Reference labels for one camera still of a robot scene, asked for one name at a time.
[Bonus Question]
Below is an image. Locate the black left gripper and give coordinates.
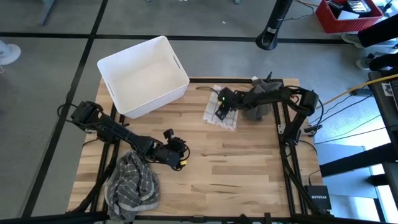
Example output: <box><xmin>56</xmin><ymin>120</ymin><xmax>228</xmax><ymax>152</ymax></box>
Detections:
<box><xmin>152</xmin><ymin>128</ymin><xmax>191</xmax><ymax>172</ymax></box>

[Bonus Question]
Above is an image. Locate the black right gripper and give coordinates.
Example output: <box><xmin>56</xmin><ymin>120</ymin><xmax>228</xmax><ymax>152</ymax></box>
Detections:
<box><xmin>214</xmin><ymin>86</ymin><xmax>243</xmax><ymax>121</ymax></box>

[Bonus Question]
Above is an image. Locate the white red-checked towel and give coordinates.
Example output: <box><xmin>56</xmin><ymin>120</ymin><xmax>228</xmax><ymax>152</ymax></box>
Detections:
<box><xmin>201</xmin><ymin>84</ymin><xmax>239</xmax><ymax>131</ymax></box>

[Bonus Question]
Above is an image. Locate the plain grey towel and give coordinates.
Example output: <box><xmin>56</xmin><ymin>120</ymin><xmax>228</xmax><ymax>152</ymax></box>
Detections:
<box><xmin>242</xmin><ymin>78</ymin><xmax>283</xmax><ymax>123</ymax></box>

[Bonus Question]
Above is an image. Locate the dark grey checked towel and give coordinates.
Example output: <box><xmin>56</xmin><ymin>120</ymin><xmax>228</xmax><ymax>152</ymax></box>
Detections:
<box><xmin>104</xmin><ymin>151</ymin><xmax>160</xmax><ymax>222</ymax></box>

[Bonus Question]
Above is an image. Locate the white plastic storage bin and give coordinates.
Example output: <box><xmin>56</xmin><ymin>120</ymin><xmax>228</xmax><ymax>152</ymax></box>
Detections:
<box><xmin>96</xmin><ymin>35</ymin><xmax>190</xmax><ymax>119</ymax></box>

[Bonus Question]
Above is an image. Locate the black tower stand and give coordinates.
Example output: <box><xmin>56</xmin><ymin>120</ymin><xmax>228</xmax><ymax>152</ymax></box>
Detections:
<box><xmin>256</xmin><ymin>0</ymin><xmax>294</xmax><ymax>51</ymax></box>

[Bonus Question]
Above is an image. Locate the grey floor power strip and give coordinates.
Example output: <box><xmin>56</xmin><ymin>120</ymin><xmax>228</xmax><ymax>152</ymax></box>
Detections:
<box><xmin>350</xmin><ymin>87</ymin><xmax>374</xmax><ymax>96</ymax></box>

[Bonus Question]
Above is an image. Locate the red plastic crate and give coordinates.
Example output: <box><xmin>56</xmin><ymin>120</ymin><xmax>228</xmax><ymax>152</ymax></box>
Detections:
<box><xmin>316</xmin><ymin>0</ymin><xmax>384</xmax><ymax>34</ymax></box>

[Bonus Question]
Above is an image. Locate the white paper sheet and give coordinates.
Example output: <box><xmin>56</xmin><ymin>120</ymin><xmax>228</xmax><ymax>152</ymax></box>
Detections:
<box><xmin>337</xmin><ymin>10</ymin><xmax>361</xmax><ymax>21</ymax></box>

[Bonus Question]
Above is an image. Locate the black desk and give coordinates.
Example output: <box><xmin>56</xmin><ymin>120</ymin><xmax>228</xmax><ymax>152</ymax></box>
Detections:
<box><xmin>319</xmin><ymin>70</ymin><xmax>398</xmax><ymax>224</ymax></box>

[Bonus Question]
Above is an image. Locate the black striped device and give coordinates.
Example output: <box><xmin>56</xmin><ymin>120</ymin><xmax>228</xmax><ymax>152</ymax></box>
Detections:
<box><xmin>347</xmin><ymin>0</ymin><xmax>372</xmax><ymax>13</ymax></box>

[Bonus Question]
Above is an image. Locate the person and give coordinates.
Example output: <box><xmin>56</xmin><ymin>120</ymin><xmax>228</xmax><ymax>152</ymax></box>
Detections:
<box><xmin>340</xmin><ymin>14</ymin><xmax>398</xmax><ymax>72</ymax></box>

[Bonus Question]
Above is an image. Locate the person's white shoe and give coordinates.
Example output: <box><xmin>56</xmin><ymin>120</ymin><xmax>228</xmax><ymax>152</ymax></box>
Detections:
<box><xmin>0</xmin><ymin>40</ymin><xmax>22</xmax><ymax>66</ymax></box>

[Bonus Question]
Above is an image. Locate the grey furniture leg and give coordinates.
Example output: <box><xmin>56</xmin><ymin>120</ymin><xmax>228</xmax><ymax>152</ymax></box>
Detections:
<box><xmin>40</xmin><ymin>0</ymin><xmax>58</xmax><ymax>26</ymax></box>

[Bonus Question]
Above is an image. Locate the black aluminium table frame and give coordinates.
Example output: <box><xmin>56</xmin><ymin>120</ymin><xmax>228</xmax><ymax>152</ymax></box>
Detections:
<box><xmin>0</xmin><ymin>77</ymin><xmax>343</xmax><ymax>224</ymax></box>

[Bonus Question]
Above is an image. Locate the black Netgear network switch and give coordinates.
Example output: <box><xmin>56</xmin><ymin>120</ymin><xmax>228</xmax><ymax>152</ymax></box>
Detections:
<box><xmin>303</xmin><ymin>185</ymin><xmax>332</xmax><ymax>211</ymax></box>

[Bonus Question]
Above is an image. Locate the yellow cable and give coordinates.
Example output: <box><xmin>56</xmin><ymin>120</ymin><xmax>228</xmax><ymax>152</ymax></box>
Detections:
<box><xmin>315</xmin><ymin>73</ymin><xmax>398</xmax><ymax>110</ymax></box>

